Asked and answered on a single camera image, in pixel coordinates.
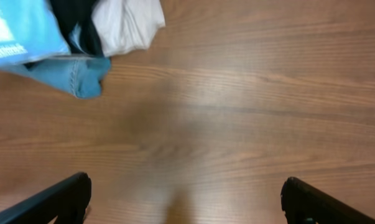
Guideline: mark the beige folded trousers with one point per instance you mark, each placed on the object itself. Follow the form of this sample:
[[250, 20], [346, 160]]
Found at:
[[127, 25]]

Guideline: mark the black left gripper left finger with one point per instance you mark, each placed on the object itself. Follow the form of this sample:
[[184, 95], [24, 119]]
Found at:
[[64, 202]]

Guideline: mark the black folded garment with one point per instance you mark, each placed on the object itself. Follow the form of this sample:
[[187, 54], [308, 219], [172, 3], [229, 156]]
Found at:
[[61, 32]]

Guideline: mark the light blue t-shirt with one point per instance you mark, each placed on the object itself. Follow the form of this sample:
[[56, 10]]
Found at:
[[19, 31]]

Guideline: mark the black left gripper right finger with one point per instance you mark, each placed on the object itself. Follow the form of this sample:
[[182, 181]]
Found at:
[[303, 203]]

